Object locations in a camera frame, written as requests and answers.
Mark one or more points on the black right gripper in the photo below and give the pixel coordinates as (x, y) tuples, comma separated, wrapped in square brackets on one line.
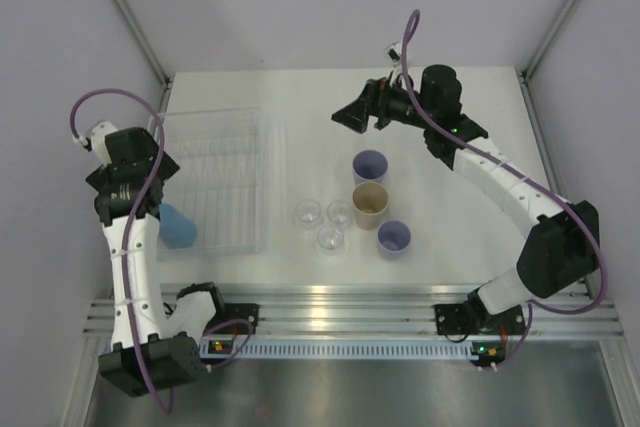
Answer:
[(356, 115)]

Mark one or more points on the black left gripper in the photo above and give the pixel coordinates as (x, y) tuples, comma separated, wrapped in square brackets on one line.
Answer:
[(101, 178)]

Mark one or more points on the lilac plastic cup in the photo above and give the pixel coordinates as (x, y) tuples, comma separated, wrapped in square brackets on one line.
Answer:
[(393, 239), (369, 166)]

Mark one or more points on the beige plastic cup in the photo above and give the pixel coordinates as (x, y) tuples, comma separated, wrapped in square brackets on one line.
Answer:
[(370, 201)]

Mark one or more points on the blue plastic cup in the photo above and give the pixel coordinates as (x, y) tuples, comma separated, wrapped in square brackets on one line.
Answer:
[(177, 231)]

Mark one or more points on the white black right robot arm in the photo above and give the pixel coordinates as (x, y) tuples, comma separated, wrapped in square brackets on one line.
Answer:
[(561, 239)]

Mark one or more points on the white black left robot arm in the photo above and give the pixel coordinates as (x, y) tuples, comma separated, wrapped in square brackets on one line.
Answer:
[(150, 350)]

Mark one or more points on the clear plastic cup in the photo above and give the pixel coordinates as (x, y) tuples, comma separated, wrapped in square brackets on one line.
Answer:
[(308, 213), (330, 239), (340, 213)]

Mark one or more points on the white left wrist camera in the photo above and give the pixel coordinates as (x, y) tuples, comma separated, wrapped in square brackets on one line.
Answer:
[(94, 140)]

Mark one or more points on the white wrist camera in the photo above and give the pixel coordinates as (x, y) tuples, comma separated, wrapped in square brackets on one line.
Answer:
[(394, 54), (94, 140)]

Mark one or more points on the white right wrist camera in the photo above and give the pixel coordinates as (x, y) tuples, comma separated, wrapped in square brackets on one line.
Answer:
[(394, 54)]

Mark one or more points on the white wire dish rack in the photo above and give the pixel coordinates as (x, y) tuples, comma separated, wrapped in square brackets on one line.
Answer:
[(221, 184)]

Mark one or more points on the aluminium frame rail left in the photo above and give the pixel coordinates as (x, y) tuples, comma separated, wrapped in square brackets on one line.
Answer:
[(139, 37)]

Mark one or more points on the aluminium frame rail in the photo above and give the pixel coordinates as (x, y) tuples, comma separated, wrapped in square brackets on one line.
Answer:
[(553, 31), (139, 37)]

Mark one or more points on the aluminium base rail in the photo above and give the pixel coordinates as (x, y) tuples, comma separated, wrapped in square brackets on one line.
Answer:
[(393, 312)]

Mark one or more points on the perforated blue cable duct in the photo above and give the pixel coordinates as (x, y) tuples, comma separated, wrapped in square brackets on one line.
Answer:
[(306, 349)]

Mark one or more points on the aluminium frame rail right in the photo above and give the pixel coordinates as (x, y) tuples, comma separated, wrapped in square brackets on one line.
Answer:
[(553, 31)]

